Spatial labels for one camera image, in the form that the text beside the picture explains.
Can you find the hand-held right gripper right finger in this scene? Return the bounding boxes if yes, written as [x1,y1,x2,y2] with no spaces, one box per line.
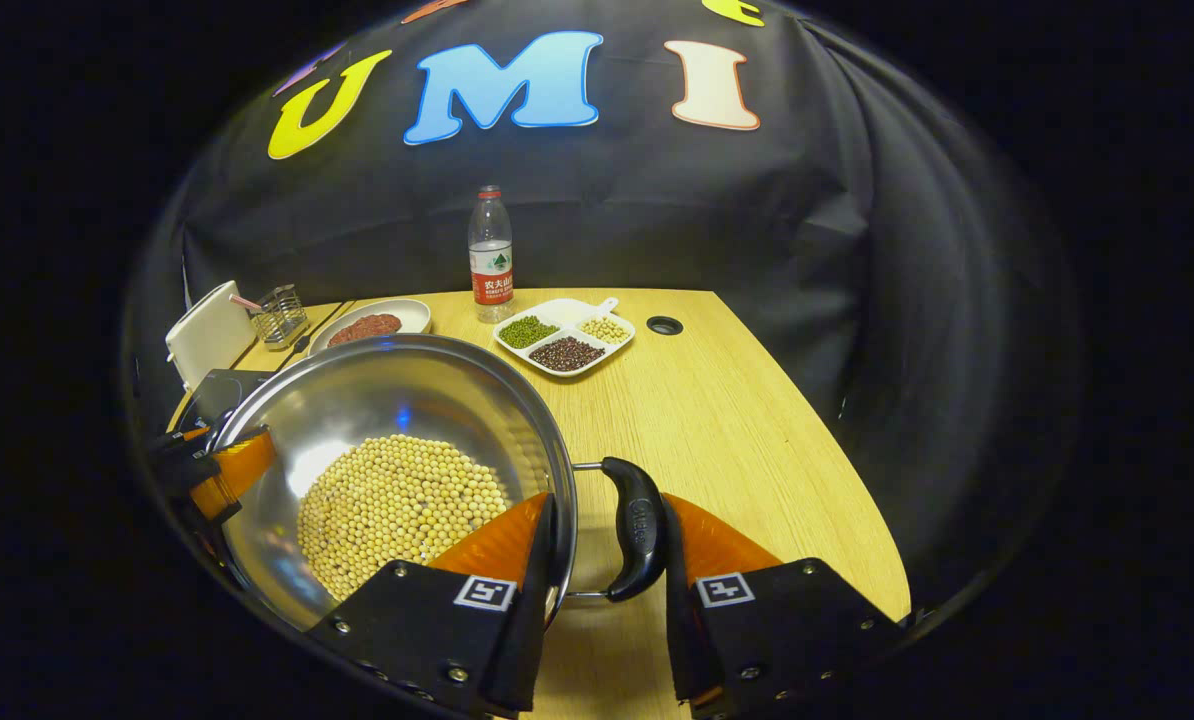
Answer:
[660,492,903,719]

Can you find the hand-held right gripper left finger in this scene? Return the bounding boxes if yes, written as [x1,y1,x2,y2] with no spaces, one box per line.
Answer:
[305,490,560,716]

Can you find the black induction cooktop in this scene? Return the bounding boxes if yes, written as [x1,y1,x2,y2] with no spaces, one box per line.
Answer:
[172,368,278,433]

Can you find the pile of yellow soybeans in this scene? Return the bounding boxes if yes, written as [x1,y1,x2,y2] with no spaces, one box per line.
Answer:
[295,434,513,601]

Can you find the stainless steel pot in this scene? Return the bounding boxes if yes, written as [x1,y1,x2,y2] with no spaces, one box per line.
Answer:
[202,334,670,633]

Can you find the white toaster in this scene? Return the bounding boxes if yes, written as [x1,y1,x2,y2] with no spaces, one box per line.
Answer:
[164,280,258,393]

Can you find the white round plate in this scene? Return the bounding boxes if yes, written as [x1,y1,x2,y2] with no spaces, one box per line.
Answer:
[307,298,433,356]

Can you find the pile of dark beans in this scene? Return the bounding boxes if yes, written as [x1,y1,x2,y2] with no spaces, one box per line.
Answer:
[529,336,606,373]

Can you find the pile of green beans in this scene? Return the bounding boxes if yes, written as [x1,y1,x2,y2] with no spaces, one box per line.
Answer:
[498,315,560,350]

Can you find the clear plastic water bottle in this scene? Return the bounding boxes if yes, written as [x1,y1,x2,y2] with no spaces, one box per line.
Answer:
[468,185,515,324]

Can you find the white divided dish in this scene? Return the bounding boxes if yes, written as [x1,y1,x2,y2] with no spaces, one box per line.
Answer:
[493,296,637,379]

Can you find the metal wire basket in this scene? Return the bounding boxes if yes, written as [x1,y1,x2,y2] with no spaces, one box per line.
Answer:
[254,284,310,351]

